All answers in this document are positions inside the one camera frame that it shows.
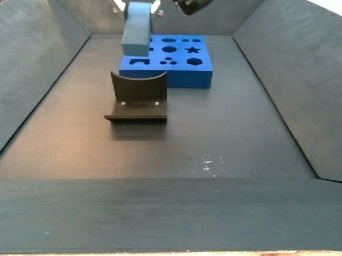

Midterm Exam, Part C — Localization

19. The light blue rectangular block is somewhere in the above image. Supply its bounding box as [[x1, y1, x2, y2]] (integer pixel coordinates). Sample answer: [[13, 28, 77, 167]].
[[121, 2, 151, 56]]

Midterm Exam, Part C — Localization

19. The black curved fixture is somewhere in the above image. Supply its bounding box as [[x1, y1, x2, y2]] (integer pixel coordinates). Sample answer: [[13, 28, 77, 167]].
[[104, 72, 167, 123]]

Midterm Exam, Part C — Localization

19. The blue foam shape board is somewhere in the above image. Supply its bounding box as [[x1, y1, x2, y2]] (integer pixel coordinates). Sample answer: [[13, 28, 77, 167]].
[[119, 35, 212, 89]]

